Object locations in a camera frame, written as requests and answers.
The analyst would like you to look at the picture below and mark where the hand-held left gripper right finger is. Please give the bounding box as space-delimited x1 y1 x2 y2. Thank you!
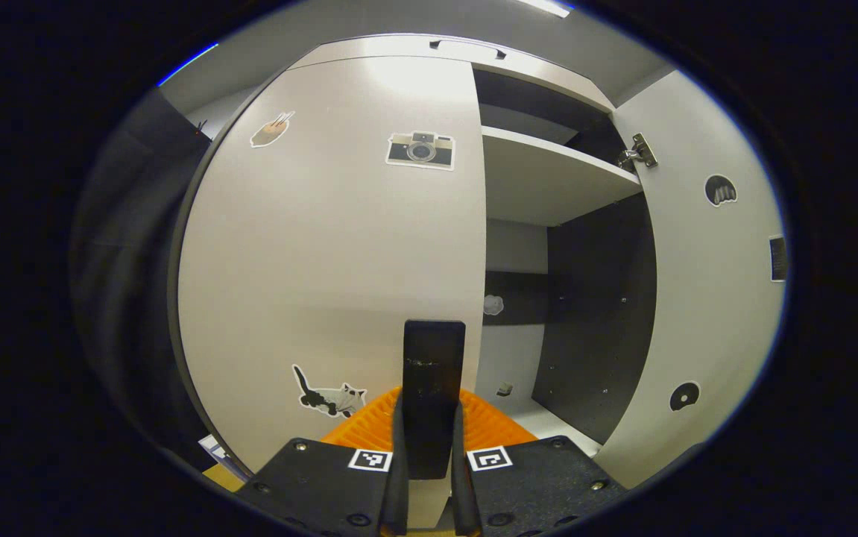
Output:
449 388 628 537

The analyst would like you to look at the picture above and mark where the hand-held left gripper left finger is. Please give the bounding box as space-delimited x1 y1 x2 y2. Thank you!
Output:
239 386 409 537

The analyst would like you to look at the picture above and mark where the black door handle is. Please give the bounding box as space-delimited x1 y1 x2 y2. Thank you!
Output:
403 320 467 480

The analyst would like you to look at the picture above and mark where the beige double-door shoe cabinet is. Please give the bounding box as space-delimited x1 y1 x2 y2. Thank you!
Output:
168 34 698 478

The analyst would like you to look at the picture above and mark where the shoe cabinet door camera sticker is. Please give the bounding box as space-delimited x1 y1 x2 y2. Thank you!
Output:
177 56 489 530

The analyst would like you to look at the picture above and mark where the shoe cabinet door headphone sticker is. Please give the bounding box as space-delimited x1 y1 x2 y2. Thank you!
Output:
596 71 787 489

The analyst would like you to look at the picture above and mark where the white cabinet bottom board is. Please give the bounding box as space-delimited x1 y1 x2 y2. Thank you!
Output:
503 395 601 456

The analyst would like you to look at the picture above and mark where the white cabinet shelf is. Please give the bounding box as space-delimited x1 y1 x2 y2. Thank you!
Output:
481 125 643 227

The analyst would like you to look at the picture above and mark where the metal door hinge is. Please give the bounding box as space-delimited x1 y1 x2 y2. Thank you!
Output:
617 133 659 171

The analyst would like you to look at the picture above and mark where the beige cabinet drawer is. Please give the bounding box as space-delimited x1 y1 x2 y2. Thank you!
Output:
287 35 616 113

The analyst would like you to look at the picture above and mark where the black backdrop cloth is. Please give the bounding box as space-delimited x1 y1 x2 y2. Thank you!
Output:
71 89 213 463

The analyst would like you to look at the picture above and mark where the large ceiling light panel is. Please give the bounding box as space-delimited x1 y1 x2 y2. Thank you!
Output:
518 0 572 19

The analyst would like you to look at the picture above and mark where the black drawer handle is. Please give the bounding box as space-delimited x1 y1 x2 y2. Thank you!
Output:
429 39 508 60

